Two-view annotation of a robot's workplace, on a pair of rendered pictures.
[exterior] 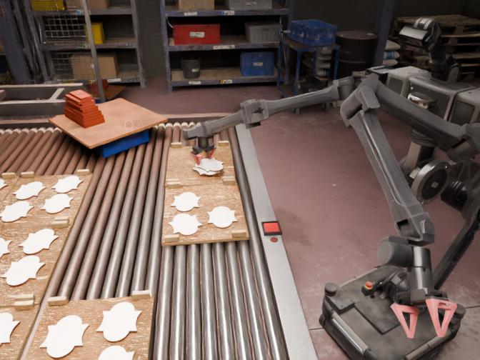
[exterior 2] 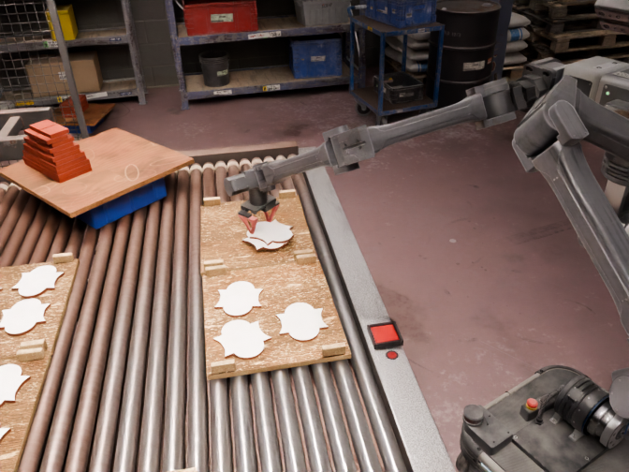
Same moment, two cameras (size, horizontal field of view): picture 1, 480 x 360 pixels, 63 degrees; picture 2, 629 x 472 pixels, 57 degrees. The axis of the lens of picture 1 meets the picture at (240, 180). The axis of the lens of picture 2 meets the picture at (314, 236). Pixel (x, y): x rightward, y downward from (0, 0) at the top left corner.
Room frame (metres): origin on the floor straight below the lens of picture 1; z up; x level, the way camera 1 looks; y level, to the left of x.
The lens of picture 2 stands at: (0.19, 0.09, 1.94)
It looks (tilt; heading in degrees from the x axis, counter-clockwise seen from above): 33 degrees down; 357
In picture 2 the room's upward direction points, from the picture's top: 2 degrees counter-clockwise
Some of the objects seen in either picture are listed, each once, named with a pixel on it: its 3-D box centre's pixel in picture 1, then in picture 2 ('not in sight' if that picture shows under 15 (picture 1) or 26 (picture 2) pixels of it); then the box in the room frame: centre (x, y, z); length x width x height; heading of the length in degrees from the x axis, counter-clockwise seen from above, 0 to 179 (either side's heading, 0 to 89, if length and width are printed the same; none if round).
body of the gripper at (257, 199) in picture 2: (203, 142); (257, 196); (1.78, 0.19, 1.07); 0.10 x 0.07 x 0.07; 140
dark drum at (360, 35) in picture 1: (351, 67); (460, 57); (5.34, -1.51, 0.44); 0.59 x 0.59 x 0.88
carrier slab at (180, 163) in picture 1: (200, 164); (255, 231); (1.81, 0.21, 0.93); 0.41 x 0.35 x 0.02; 6
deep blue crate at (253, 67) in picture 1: (256, 61); (314, 53); (6.08, -0.24, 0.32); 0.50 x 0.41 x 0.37; 96
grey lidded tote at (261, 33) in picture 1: (262, 31); (321, 8); (6.05, -0.31, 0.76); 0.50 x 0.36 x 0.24; 106
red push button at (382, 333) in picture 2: (271, 228); (385, 335); (1.29, -0.13, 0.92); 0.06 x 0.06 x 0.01; 6
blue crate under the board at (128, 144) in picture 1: (113, 133); (107, 187); (2.09, 0.75, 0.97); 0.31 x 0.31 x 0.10; 46
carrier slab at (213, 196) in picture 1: (203, 211); (270, 312); (1.39, 0.16, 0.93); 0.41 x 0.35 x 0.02; 7
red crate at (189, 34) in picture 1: (196, 31); (219, 13); (5.92, 0.66, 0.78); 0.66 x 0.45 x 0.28; 100
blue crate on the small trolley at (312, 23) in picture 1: (312, 32); (400, 6); (5.03, -0.87, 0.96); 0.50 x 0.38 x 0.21; 24
